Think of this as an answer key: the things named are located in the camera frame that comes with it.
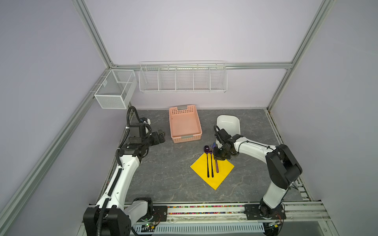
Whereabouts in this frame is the white wire wall rack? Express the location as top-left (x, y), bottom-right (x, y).
top-left (139, 61), bottom-right (228, 93)

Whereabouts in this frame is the white mesh wall basket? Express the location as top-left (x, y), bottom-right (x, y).
top-left (94, 69), bottom-right (137, 110)

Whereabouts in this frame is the white slotted cable duct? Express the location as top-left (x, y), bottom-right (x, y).
top-left (133, 223), bottom-right (265, 236)

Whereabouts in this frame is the green circuit board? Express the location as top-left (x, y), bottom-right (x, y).
top-left (141, 224), bottom-right (155, 232)

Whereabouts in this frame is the dark iridescent fork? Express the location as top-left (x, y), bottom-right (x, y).
top-left (209, 145), bottom-right (214, 178)

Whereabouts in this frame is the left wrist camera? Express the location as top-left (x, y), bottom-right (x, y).
top-left (140, 117), bottom-right (151, 125)

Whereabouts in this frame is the yellow paper napkin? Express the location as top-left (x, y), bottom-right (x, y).
top-left (191, 153), bottom-right (234, 190)

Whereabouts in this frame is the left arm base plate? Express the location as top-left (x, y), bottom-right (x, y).
top-left (138, 206), bottom-right (168, 222)

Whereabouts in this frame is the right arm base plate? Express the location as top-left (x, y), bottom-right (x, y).
top-left (244, 204), bottom-right (286, 220)

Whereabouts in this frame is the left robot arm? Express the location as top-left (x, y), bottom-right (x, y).
top-left (83, 106), bottom-right (165, 236)

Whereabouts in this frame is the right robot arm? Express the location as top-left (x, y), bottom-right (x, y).
top-left (214, 125), bottom-right (303, 219)

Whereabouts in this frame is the aluminium mounting rail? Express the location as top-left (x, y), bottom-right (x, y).
top-left (137, 202), bottom-right (331, 225)

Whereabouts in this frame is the white plastic tray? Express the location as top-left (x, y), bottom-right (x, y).
top-left (216, 115), bottom-right (241, 136)

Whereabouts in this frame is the purple iridescent spoon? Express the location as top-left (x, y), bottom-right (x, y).
top-left (204, 145), bottom-right (210, 178)

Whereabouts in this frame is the iridescent purple knife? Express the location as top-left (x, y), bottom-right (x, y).
top-left (212, 143), bottom-right (219, 173)

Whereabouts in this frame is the pink perforated plastic basket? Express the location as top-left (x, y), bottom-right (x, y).
top-left (169, 105), bottom-right (202, 144)

